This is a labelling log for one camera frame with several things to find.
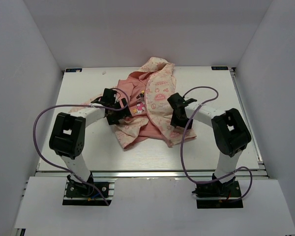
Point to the blue label sticker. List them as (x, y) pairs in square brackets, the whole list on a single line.
[(219, 68), (73, 70)]

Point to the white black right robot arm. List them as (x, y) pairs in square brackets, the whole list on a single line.
[(231, 134)]

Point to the aluminium table edge rail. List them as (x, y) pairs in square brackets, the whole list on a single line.
[(200, 174)]

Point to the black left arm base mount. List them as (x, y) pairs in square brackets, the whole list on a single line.
[(81, 194)]

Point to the blue label sticker left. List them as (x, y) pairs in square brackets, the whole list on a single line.
[(73, 70)]

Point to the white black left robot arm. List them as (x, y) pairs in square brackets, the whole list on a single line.
[(67, 139)]

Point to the pink and cream printed jacket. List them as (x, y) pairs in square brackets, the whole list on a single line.
[(148, 89)]

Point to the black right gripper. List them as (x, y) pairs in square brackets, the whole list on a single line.
[(175, 121)]

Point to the blue label sticker right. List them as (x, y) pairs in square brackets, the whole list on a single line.
[(219, 68)]

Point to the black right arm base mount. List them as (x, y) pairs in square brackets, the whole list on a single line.
[(218, 195)]

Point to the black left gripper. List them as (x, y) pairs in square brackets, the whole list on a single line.
[(121, 114)]

